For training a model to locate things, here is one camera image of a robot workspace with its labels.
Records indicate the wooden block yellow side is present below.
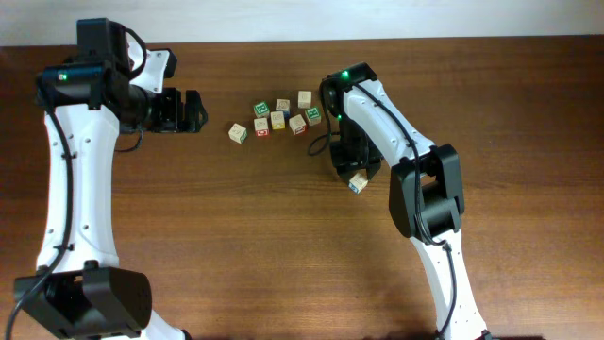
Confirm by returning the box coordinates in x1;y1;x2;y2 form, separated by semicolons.
270;111;285;130

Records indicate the wooden block red edge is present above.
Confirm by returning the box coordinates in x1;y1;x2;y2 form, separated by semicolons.
289;114;307;135

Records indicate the wooden block blue side snail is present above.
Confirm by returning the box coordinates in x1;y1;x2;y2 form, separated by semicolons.
276;99;291;119

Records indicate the wooden block red side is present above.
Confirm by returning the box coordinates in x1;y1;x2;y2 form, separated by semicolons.
254;117;270;137

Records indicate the green R letter block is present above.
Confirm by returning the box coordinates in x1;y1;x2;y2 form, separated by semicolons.
253;101;271;118

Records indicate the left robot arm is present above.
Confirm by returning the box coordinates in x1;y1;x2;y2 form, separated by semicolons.
14;18;208;339

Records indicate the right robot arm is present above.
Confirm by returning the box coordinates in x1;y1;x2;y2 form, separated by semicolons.
319;62;492;339

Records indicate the wooden block green side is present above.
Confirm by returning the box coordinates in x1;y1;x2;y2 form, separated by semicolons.
228;123;247;145

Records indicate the plain wooden block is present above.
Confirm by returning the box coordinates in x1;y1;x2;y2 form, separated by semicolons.
297;91;312;109

